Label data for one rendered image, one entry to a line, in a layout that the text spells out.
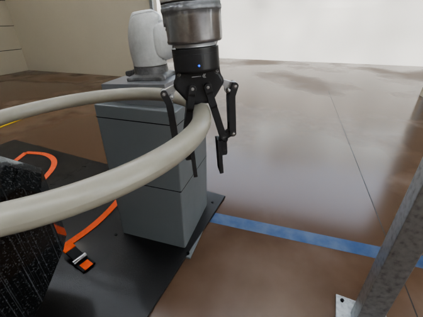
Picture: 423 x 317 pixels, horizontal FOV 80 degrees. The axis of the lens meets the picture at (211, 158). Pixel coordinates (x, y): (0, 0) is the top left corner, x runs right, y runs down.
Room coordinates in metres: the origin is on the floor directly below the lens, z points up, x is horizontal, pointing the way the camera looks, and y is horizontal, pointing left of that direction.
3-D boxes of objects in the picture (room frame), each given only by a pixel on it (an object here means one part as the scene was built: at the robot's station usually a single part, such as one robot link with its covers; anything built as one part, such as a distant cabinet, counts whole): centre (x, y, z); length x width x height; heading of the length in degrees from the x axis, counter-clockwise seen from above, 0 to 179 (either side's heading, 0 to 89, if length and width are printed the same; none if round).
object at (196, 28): (0.44, 0.03, 1.12); 0.09 x 0.09 x 0.06
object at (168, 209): (1.23, 0.28, 0.40); 0.50 x 0.50 x 0.80; 73
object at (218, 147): (0.44, -0.02, 0.90); 0.03 x 0.01 x 0.07; 9
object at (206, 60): (0.44, 0.02, 1.05); 0.08 x 0.07 x 0.09; 99
